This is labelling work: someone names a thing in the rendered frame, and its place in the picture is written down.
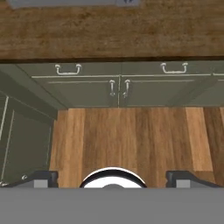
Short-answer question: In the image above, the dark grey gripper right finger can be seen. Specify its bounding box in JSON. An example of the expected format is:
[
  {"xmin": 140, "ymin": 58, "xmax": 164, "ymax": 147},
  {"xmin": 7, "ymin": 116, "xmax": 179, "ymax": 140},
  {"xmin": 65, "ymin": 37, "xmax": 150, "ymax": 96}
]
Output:
[{"xmin": 164, "ymin": 170, "xmax": 223, "ymax": 189}]

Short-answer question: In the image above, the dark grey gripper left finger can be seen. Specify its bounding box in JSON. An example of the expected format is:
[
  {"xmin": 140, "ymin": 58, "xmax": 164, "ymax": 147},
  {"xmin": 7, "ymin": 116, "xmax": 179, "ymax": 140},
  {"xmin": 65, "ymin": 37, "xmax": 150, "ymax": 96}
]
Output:
[{"xmin": 6, "ymin": 170, "xmax": 60, "ymax": 189}]

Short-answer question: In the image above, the green corner cupboard door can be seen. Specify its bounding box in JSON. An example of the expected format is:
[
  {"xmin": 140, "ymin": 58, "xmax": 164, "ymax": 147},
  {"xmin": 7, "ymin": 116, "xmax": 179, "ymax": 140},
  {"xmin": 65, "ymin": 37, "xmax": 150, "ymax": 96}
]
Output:
[{"xmin": 0, "ymin": 95, "xmax": 54, "ymax": 186}]

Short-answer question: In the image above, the white and black round object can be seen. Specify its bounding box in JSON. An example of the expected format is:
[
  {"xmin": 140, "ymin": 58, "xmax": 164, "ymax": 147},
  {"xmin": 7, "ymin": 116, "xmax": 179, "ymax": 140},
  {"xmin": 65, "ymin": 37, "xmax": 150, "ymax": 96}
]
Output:
[{"xmin": 79, "ymin": 166, "xmax": 148, "ymax": 189}]

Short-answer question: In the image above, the green narrow cupboard front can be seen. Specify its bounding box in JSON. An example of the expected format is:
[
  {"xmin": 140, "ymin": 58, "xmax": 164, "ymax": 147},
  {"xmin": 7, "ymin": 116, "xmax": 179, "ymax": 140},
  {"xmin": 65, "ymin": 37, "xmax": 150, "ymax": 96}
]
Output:
[{"xmin": 186, "ymin": 59, "xmax": 224, "ymax": 107}]

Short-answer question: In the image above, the green drawer front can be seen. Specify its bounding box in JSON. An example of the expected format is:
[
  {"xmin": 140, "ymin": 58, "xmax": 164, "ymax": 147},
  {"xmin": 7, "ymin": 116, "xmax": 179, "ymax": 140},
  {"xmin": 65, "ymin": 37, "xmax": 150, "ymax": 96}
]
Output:
[
  {"xmin": 120, "ymin": 60, "xmax": 214, "ymax": 77},
  {"xmin": 17, "ymin": 62, "xmax": 123, "ymax": 79}
]

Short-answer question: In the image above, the silver cupboard door handle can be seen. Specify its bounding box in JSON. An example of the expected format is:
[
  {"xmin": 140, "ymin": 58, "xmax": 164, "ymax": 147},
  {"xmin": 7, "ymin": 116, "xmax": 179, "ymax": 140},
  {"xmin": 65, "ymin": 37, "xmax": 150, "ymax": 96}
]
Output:
[
  {"xmin": 108, "ymin": 79, "xmax": 117, "ymax": 97},
  {"xmin": 122, "ymin": 79, "xmax": 131, "ymax": 99}
]

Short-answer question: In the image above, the silver drawer handle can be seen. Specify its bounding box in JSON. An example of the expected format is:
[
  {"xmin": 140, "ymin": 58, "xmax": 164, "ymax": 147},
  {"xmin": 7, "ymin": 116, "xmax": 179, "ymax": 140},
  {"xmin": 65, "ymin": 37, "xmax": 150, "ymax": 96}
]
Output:
[
  {"xmin": 54, "ymin": 63, "xmax": 83, "ymax": 76},
  {"xmin": 159, "ymin": 61, "xmax": 189, "ymax": 74}
]

